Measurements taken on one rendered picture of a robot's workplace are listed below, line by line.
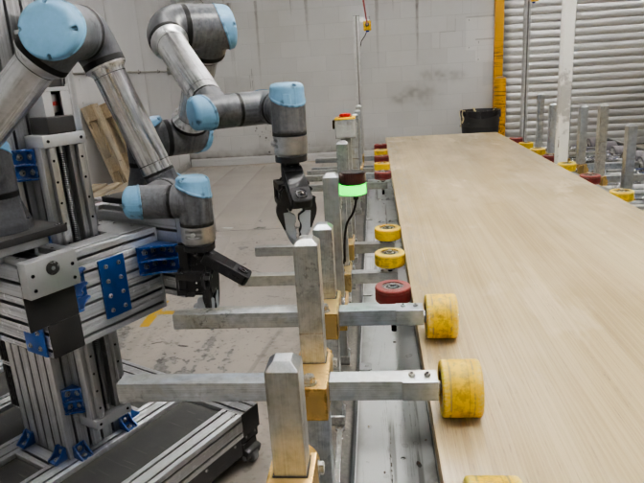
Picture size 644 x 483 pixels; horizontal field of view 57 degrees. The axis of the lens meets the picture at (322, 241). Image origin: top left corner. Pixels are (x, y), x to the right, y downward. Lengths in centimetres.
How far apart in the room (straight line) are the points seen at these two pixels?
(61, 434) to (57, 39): 128
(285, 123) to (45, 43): 49
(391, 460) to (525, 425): 45
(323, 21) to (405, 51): 130
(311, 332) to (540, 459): 34
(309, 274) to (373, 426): 61
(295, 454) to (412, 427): 73
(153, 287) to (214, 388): 106
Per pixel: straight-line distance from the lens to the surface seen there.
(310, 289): 83
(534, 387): 97
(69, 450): 215
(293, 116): 127
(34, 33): 134
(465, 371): 84
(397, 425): 137
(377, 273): 158
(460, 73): 941
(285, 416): 63
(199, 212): 131
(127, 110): 145
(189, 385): 89
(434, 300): 107
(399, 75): 930
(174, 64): 146
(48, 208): 185
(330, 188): 130
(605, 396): 98
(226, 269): 134
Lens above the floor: 138
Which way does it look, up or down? 16 degrees down
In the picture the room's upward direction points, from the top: 4 degrees counter-clockwise
